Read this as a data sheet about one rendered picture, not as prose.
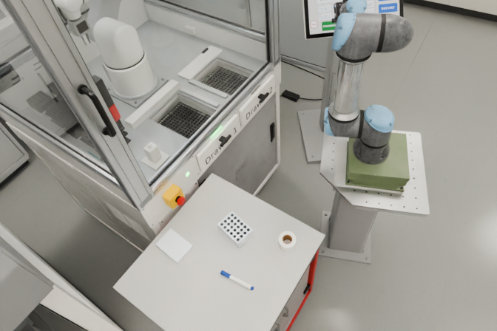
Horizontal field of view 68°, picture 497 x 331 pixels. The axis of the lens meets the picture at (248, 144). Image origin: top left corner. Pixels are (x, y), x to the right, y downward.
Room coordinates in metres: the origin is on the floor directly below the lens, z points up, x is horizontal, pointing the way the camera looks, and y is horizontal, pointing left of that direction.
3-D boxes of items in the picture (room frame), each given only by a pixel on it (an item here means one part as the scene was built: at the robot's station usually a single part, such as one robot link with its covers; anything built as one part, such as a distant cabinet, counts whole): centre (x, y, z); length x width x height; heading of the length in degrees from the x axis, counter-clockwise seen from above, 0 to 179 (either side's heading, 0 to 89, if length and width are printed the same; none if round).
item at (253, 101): (1.32, -0.07, 0.87); 0.29 x 0.02 x 0.11; 140
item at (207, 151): (1.07, 0.13, 0.87); 0.29 x 0.02 x 0.11; 140
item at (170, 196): (0.81, 0.33, 0.88); 0.07 x 0.05 x 0.07; 140
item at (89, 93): (0.73, 0.39, 1.45); 0.05 x 0.03 x 0.19; 50
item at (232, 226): (0.68, 0.09, 0.78); 0.12 x 0.08 x 0.04; 39
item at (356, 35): (0.97, -0.39, 1.23); 0.15 x 0.12 x 0.55; 73
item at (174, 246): (0.65, 0.34, 0.77); 0.13 x 0.09 x 0.02; 47
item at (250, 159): (1.42, 0.47, 0.40); 1.03 x 0.95 x 0.80; 140
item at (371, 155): (0.94, -0.52, 0.91); 0.15 x 0.15 x 0.10
